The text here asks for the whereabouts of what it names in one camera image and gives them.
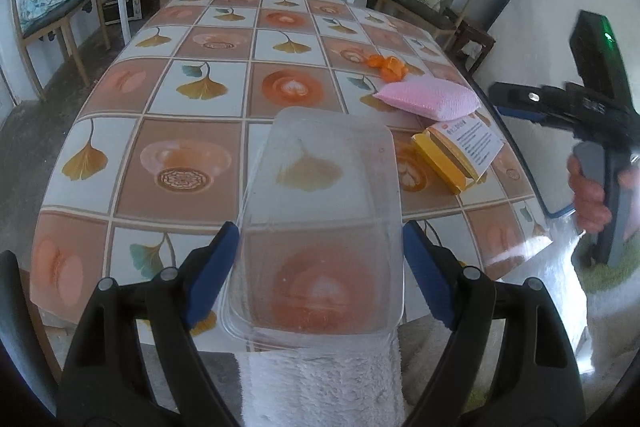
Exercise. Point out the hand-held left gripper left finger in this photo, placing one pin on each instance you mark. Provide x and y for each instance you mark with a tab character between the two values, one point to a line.
210	277

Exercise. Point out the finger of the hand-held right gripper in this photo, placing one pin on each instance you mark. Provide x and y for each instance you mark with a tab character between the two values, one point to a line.
525	99

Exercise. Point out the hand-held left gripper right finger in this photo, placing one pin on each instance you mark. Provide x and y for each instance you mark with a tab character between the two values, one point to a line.
430	277

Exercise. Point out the clear plastic container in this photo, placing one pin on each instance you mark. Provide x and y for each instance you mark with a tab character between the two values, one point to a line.
320	207

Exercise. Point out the person's right forearm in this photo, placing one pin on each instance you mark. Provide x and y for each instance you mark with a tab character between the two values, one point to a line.
615	307

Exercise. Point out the person's right hand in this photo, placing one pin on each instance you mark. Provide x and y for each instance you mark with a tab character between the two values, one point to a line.
590	202

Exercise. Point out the white mattress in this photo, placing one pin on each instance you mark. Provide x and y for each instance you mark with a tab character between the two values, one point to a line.
545	47

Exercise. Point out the yellow box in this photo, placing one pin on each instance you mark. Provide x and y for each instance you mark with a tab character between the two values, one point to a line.
450	157

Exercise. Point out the pink sponge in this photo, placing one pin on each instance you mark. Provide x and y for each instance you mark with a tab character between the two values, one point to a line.
430	99

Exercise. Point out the wooden armchair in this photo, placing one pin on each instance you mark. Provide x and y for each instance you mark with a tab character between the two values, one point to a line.
430	14

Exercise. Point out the orange peel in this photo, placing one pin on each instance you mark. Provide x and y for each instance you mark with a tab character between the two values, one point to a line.
387	67

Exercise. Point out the white fuzzy garment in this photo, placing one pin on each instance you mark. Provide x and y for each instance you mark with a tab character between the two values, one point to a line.
320	387

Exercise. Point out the small toaster oven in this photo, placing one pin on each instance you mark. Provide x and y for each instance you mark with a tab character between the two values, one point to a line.
125	7

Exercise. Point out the wooden chair with dark seat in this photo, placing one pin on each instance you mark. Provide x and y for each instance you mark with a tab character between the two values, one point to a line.
55	22

